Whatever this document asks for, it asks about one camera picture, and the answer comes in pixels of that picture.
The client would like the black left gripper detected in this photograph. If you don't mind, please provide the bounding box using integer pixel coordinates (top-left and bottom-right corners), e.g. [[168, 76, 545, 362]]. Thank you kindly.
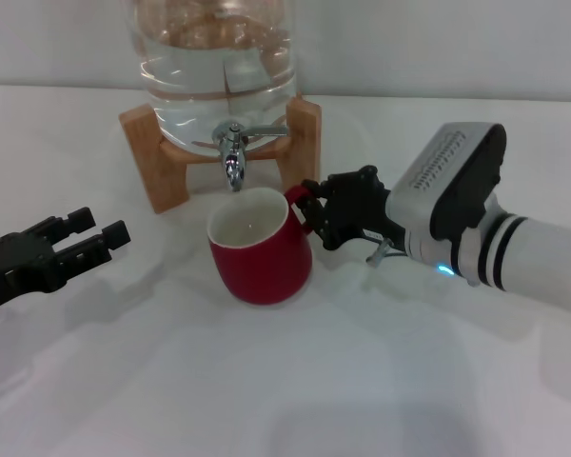
[[0, 207, 132, 317]]

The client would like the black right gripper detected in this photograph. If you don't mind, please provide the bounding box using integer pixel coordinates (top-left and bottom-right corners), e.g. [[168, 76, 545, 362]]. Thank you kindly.
[[295, 165, 411, 251]]

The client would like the red cup white inside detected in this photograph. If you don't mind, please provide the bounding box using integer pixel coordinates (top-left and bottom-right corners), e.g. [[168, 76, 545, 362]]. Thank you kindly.
[[206, 185, 321, 307]]

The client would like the chrome faucet with lever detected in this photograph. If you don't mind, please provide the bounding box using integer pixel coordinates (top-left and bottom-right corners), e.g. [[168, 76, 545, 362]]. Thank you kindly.
[[211, 121, 289, 193]]

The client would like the wooden dispenser stand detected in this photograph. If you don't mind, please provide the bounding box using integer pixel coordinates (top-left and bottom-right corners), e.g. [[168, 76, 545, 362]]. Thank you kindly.
[[118, 94, 324, 214]]

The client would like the clear glass water dispenser jar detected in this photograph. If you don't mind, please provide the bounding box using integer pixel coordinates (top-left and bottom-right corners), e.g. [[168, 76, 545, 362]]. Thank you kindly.
[[133, 0, 300, 156]]

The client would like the grey cable plug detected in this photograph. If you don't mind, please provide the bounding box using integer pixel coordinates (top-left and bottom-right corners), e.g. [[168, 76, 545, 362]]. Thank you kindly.
[[366, 237, 413, 266]]

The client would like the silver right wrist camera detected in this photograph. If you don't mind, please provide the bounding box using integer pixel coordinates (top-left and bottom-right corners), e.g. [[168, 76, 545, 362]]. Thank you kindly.
[[385, 122, 509, 245]]

